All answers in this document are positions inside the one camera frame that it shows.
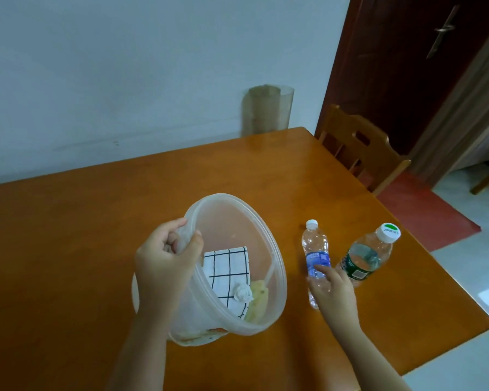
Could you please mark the white black grid cloth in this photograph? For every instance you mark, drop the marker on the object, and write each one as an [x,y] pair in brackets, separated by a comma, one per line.
[226,268]

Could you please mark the dark red door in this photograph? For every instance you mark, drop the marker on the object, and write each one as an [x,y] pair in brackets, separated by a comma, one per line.
[383,69]

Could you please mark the wooden table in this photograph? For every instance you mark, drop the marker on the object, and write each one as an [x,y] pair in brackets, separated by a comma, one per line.
[106,199]

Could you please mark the person's right forearm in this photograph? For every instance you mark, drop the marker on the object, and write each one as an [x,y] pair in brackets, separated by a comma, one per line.
[371,362]

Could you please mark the pale yellow scrap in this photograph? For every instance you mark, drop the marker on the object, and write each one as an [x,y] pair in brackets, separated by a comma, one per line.
[258,303]

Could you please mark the person's left hand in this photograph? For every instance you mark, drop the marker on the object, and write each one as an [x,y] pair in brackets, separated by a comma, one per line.
[163,268]

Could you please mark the blue label water bottle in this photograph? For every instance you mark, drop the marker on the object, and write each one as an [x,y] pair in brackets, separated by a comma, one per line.
[316,248]

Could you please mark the red floor mat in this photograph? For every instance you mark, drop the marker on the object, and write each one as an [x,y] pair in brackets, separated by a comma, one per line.
[428,215]

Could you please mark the green label water bottle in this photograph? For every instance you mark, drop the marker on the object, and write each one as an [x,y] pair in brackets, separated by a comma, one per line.
[366,256]

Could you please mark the grey wood grain panel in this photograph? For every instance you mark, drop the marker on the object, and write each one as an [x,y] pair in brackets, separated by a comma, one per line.
[460,118]

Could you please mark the white tissue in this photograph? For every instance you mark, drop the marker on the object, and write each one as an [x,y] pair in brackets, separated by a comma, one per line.
[243,293]

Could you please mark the translucent plastic bucket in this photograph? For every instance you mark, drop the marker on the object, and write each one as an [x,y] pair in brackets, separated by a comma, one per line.
[232,228]

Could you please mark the person's right hand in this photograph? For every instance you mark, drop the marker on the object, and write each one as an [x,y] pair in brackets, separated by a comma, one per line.
[338,301]

